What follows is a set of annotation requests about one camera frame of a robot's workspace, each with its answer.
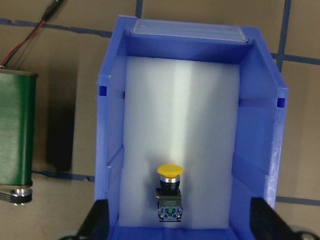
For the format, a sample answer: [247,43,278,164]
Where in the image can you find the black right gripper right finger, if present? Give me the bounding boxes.
[249,197,300,240]

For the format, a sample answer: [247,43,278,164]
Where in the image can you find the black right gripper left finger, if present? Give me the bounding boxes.
[75,199,110,240]

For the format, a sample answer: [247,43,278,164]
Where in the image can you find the yellow push button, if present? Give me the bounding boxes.
[155,164,184,223]

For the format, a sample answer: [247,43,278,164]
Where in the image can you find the blue empty bin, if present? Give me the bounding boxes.
[94,16,288,240]

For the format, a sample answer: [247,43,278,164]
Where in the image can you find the green conveyor belt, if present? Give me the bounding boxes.
[0,69,38,206]

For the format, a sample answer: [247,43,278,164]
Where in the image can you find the red black conveyor wire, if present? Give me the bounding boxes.
[0,0,66,68]

